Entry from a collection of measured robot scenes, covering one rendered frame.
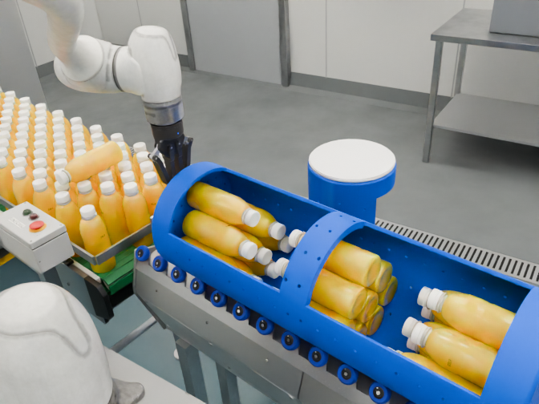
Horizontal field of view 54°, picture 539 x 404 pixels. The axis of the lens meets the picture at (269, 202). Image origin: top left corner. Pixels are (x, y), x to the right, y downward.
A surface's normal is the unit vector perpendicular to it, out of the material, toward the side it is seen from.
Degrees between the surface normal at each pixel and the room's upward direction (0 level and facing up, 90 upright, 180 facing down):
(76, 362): 80
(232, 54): 90
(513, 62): 90
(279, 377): 70
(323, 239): 17
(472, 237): 0
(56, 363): 75
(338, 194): 90
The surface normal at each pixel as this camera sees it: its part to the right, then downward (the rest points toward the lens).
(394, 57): -0.54, 0.48
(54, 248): 0.77, 0.31
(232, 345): -0.63, 0.15
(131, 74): -0.31, 0.52
